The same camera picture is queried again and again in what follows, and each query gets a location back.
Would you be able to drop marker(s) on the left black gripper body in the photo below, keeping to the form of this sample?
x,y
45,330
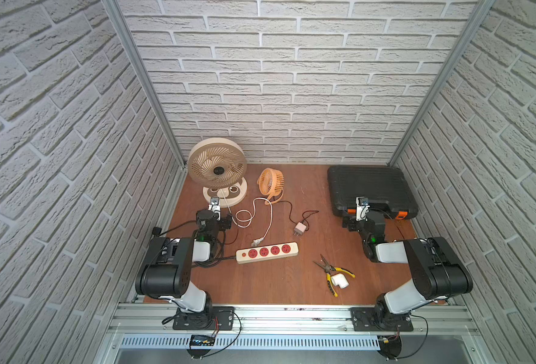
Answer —
x,y
222,223

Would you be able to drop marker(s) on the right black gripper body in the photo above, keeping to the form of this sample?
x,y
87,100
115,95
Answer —
x,y
353,221

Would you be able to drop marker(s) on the beige red power strip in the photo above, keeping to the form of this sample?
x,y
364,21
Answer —
x,y
266,253

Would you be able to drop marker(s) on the white pipe elbow fitting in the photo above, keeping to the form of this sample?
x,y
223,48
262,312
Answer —
x,y
339,281

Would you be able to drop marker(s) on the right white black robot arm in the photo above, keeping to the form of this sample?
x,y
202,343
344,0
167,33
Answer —
x,y
436,271

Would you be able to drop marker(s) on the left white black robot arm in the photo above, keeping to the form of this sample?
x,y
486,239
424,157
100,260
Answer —
x,y
166,269

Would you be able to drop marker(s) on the large beige desk fan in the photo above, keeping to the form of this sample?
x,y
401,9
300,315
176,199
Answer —
x,y
219,166

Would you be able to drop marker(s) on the small orange desk fan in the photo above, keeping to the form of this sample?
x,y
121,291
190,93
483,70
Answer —
x,y
271,185

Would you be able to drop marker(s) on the black plastic tool case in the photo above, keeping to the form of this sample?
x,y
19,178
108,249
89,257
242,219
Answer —
x,y
385,188

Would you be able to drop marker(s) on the left small circuit board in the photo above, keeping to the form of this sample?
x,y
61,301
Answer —
x,y
201,342

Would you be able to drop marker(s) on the right small round controller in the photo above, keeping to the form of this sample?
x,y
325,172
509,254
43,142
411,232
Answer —
x,y
390,347

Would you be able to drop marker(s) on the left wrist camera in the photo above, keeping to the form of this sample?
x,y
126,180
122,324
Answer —
x,y
215,207

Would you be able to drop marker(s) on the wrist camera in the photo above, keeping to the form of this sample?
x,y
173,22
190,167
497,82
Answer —
x,y
362,208
215,207

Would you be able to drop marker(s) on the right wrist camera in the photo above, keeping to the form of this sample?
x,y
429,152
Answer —
x,y
362,208

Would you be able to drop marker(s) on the yellow handled pliers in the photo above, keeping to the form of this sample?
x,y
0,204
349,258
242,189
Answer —
x,y
331,270

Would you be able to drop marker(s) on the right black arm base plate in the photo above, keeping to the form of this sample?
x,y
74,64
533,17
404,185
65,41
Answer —
x,y
374,319

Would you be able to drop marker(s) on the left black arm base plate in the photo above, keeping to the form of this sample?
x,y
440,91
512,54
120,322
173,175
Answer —
x,y
218,318

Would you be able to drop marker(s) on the aluminium front frame rail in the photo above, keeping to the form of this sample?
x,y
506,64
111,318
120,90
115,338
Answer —
x,y
143,318

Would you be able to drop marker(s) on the white slotted cable duct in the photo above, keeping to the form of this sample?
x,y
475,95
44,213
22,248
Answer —
x,y
256,342

